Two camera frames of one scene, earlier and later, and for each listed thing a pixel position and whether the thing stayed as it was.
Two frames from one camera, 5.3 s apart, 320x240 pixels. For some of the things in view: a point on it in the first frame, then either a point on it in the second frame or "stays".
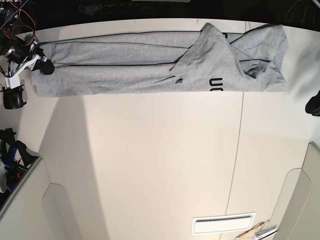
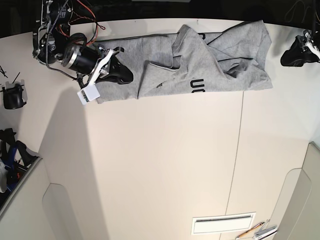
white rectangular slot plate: [223, 223] stays
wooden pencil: [253, 228] stays
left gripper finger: [313, 106] to [298, 54]
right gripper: [36, 55] to [90, 61]
